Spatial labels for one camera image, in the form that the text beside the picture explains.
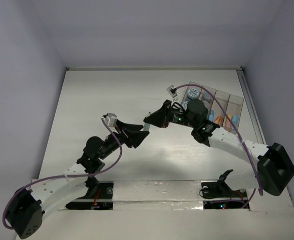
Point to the clear four-compartment organizer tray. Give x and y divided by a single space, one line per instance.
222 103

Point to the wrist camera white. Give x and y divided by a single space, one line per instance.
110 120
174 93

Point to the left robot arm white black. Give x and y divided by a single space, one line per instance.
33 203

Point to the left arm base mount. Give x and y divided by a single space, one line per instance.
99 196

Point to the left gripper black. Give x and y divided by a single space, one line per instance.
126 136

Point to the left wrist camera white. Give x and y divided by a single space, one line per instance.
110 120

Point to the orange marker pen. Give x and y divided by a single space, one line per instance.
228 122

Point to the blue lid round jar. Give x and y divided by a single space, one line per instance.
192 93

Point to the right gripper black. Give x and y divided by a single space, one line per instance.
160 118

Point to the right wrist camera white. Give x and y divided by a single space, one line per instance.
174 93

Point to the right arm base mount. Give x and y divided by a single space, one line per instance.
217 195

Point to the green marker pen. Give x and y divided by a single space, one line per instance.
147 125

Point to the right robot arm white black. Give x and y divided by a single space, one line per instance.
272 164

